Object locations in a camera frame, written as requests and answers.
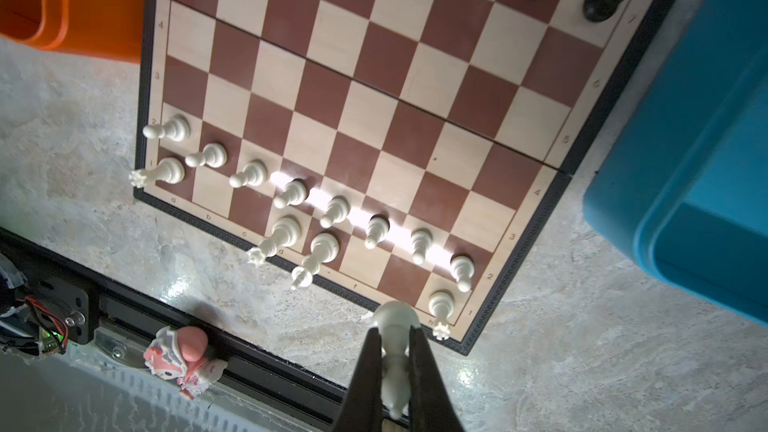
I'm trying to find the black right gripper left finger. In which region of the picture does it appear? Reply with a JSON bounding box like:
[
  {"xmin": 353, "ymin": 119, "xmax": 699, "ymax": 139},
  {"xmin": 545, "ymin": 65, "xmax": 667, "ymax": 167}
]
[{"xmin": 332, "ymin": 327, "xmax": 383, "ymax": 432}]

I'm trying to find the white chess bishop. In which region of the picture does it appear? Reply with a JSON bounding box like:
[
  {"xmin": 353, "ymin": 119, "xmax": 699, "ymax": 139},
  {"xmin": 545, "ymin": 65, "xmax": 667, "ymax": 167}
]
[{"xmin": 373, "ymin": 301, "xmax": 420, "ymax": 420}]

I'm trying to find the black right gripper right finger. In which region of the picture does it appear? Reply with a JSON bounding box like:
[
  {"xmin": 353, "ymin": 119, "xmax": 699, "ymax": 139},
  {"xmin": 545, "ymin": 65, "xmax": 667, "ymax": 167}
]
[{"xmin": 409, "ymin": 327, "xmax": 465, "ymax": 432}]

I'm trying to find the orange plastic tray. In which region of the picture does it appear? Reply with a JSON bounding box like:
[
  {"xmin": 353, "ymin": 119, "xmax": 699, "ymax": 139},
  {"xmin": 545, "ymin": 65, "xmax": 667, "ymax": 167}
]
[{"xmin": 1, "ymin": 0, "xmax": 144, "ymax": 63}]

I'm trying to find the folding chess board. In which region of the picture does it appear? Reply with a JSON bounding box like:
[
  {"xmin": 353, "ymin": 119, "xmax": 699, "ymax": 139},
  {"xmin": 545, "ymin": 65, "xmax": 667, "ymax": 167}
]
[{"xmin": 130, "ymin": 0, "xmax": 674, "ymax": 355}]

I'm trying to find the blue plastic tray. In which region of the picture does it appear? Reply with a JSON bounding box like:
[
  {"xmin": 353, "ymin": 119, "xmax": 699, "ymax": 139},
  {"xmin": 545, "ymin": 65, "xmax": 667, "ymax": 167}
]
[{"xmin": 583, "ymin": 0, "xmax": 767, "ymax": 324}]

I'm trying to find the pink melody figurine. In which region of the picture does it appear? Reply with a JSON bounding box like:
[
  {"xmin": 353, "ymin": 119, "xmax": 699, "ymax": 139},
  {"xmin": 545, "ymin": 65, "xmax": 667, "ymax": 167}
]
[{"xmin": 143, "ymin": 326, "xmax": 228, "ymax": 400}]

